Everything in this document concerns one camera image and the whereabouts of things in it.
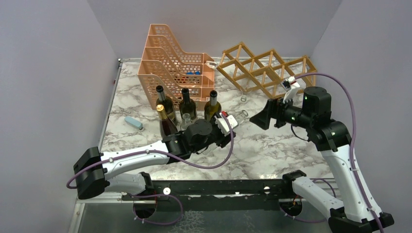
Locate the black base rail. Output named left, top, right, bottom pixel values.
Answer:
left=121, top=179, right=303, bottom=216

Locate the dark green wine bottle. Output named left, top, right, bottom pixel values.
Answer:
left=179, top=88, right=197, bottom=122

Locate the wooden wine rack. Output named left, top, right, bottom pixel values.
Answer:
left=217, top=42, right=317, bottom=98

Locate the peach plastic file organizer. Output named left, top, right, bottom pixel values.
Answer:
left=137, top=24, right=215, bottom=111

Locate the red bottle gold cap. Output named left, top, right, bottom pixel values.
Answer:
left=156, top=104, right=178, bottom=138

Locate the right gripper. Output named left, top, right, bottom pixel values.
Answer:
left=250, top=93, right=314, bottom=130

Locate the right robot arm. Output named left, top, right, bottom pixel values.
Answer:
left=250, top=86, right=395, bottom=233

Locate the green bottle silver cap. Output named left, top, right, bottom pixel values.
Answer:
left=204, top=90, right=222, bottom=121

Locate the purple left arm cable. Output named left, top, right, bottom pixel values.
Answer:
left=67, top=114, right=235, bottom=190

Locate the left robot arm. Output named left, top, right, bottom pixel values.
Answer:
left=67, top=112, right=239, bottom=200

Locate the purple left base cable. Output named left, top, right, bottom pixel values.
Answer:
left=130, top=194, right=184, bottom=226

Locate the light blue eraser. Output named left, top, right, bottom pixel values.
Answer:
left=124, top=116, right=144, bottom=131

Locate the dark bottle brown label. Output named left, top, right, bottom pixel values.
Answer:
left=156, top=85, right=178, bottom=125

